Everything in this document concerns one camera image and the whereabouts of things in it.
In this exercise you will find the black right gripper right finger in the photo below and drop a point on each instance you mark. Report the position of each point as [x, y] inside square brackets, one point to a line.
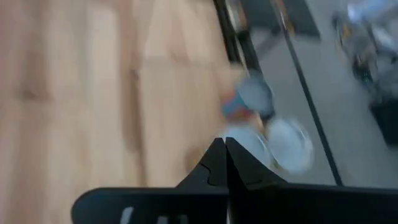
[280, 205]

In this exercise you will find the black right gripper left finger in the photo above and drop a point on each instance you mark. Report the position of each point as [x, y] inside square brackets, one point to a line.
[186, 202]

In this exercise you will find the corn can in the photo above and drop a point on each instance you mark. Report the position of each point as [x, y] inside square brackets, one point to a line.
[290, 144]

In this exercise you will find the short carrots can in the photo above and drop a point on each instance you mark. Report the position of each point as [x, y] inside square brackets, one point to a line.
[255, 96]

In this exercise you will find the black table edge rail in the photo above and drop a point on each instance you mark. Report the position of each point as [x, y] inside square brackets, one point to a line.
[236, 34]

